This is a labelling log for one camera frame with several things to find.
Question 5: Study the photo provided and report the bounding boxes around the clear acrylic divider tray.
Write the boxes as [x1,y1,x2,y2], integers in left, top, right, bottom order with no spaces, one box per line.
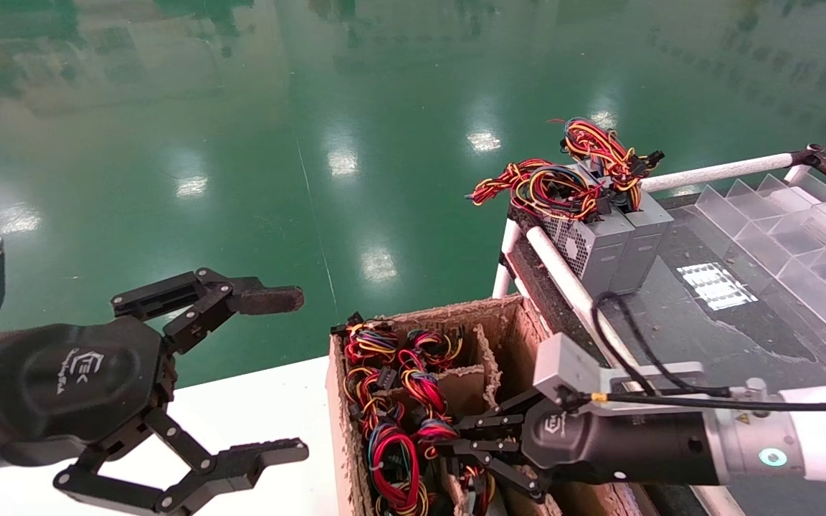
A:
[693,166,826,363]

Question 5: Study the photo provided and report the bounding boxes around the grey power supply with grille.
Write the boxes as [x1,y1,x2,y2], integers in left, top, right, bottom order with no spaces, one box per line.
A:
[469,158,636,302]

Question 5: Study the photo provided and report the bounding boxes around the long white frame pipe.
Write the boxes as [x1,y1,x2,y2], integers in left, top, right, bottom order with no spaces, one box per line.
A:
[524,226,744,516]

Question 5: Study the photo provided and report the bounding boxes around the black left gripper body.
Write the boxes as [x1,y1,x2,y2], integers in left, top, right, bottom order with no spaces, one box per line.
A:
[0,317,177,445]

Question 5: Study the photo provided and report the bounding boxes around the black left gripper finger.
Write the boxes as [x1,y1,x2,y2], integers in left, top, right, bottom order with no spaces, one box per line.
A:
[110,267,306,355]
[52,405,310,516]

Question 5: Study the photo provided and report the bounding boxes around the grey power supply with wires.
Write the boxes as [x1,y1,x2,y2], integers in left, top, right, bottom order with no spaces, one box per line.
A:
[548,117,674,295]
[413,419,493,516]

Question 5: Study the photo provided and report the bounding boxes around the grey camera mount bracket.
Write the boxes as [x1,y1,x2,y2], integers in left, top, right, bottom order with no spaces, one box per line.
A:
[596,360,708,416]

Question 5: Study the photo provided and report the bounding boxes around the white pipe rail frame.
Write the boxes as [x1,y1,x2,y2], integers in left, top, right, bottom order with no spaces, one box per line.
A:
[505,204,708,516]

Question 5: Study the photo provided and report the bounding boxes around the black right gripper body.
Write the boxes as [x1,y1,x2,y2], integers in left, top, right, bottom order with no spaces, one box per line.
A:
[521,398,722,488]

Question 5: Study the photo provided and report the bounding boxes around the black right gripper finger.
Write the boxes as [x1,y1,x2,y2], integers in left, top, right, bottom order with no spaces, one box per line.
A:
[455,391,550,436]
[433,439,550,501]

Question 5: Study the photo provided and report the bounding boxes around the black pipe connector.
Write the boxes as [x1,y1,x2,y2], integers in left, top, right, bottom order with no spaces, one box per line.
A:
[786,143,826,178]

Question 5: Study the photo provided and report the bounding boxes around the black camera cable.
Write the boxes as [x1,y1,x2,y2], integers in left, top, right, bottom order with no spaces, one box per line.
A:
[571,290,794,414]

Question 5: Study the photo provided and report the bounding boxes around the brown cardboard box with dividers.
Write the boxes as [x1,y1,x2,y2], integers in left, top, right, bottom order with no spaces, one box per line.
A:
[326,294,643,516]

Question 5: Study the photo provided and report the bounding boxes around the white frame leg pipe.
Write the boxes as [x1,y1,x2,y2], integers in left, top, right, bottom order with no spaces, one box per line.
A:
[492,217,525,300]

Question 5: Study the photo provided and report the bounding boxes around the power supply with wire bundle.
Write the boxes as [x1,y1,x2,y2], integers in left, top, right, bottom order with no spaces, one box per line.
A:
[331,312,401,366]
[356,423,432,516]
[341,362,450,431]
[402,326,465,372]

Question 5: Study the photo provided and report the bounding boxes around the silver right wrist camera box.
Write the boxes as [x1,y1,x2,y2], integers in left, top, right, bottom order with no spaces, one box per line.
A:
[532,332,611,409]

